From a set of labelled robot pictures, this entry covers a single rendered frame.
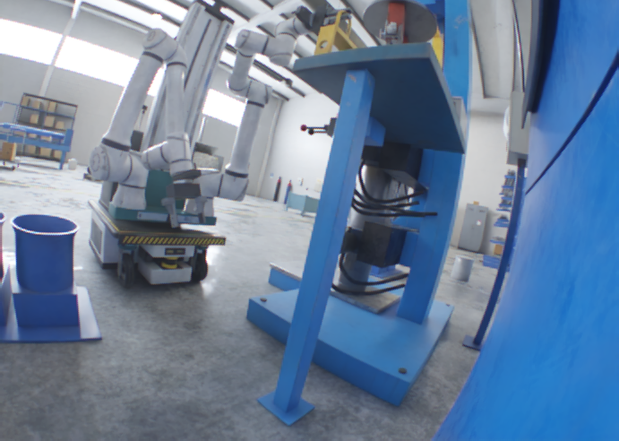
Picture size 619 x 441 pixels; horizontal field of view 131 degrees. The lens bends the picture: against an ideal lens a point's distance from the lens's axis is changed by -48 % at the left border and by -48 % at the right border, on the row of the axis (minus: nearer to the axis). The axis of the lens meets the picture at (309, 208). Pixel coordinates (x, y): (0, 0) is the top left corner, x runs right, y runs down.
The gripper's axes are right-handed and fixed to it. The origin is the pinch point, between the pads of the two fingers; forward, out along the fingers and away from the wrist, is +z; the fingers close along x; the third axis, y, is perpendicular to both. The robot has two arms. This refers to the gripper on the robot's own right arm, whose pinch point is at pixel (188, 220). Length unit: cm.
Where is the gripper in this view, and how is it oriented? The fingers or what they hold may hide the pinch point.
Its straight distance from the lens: 102.7
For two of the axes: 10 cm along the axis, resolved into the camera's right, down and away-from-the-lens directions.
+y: -8.8, 2.0, 4.3
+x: -4.3, 0.6, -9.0
